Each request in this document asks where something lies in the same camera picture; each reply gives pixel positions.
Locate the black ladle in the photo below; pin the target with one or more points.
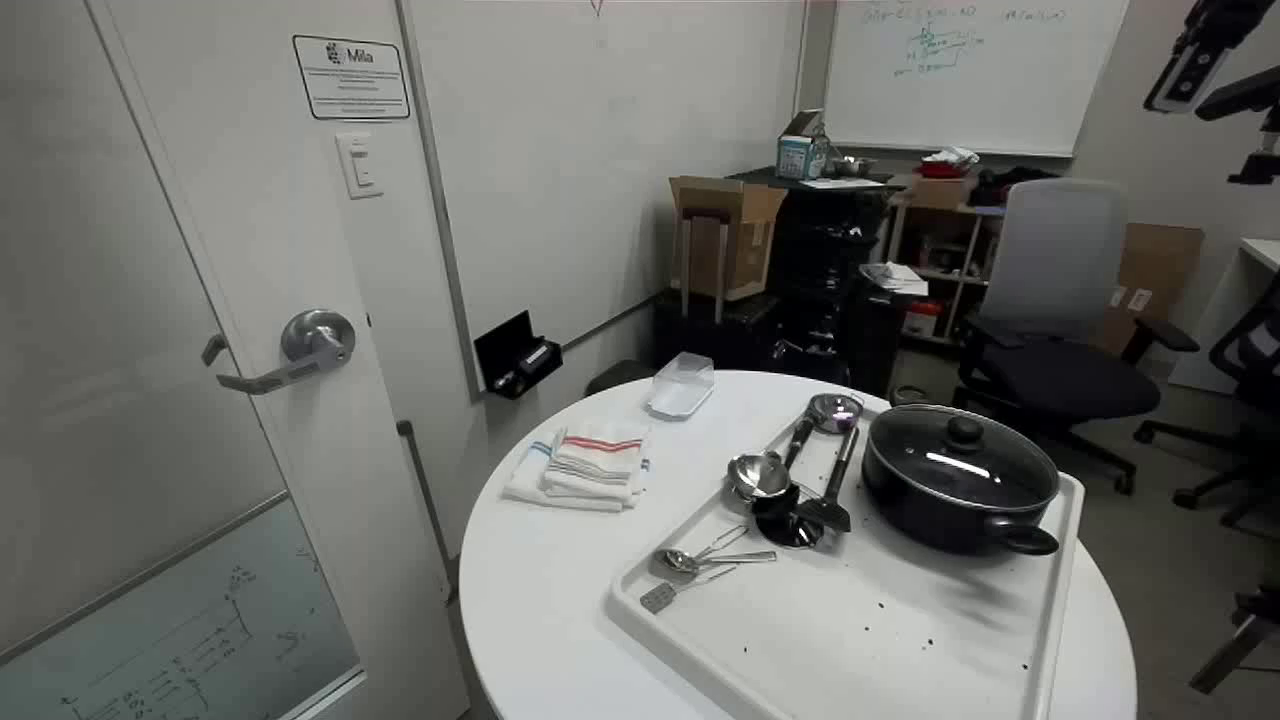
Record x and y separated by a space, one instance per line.
776 499

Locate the cardboard box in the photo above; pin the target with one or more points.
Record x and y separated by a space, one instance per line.
721 236

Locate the folded white red cloth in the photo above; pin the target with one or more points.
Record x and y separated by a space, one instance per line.
586 469

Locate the steel ladle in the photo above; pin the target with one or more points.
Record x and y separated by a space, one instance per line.
755 472

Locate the wall whiteboard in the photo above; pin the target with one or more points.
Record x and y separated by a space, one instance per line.
1011 79

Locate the glass pot lid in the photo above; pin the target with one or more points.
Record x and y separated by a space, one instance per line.
963 456

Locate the black marker tray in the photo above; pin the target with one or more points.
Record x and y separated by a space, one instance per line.
514 357

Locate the grey black office chair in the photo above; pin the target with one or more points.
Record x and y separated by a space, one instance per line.
1026 353

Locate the white plastic tray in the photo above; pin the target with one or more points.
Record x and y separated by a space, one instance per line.
875 631

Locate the black cooking pot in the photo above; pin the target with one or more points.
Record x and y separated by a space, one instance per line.
967 530

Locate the silver door handle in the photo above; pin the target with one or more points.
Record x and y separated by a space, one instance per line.
315 340

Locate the white light switch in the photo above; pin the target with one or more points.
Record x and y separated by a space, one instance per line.
357 165

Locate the white door sign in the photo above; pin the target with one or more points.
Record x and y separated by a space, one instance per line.
355 79

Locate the steel strainer spoon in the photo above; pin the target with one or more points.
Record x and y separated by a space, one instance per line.
831 414

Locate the small metal spoon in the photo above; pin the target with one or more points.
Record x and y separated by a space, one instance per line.
684 564

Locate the black shelf unit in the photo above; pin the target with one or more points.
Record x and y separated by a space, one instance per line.
823 243

